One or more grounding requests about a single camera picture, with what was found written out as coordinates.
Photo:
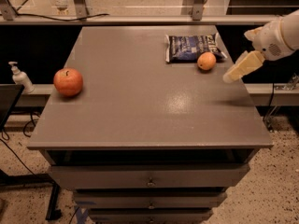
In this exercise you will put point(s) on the middle drawer knob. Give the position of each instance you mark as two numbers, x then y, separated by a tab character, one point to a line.
151	206

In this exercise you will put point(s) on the blue chip bag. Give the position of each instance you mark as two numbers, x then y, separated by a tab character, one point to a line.
188	48

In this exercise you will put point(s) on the white pump bottle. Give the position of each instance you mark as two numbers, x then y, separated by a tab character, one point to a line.
21	78

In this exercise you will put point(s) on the black side table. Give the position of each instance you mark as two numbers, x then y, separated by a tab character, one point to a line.
9	96

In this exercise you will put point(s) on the grey drawer cabinet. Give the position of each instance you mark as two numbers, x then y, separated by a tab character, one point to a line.
139	117

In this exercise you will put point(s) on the top drawer knob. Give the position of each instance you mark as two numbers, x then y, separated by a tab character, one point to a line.
151	183

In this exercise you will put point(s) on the red apple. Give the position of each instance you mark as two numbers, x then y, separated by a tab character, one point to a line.
68	82

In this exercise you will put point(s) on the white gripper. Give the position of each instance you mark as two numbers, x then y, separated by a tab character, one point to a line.
269	41

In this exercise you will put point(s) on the orange fruit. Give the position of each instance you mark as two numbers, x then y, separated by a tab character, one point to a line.
206	61

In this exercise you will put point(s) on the drawer knob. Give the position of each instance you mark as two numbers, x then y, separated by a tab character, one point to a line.
151	183
151	206

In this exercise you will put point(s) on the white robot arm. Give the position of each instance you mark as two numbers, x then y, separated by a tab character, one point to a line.
295	14

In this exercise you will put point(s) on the grey metal railing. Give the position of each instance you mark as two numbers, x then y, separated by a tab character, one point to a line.
124	11

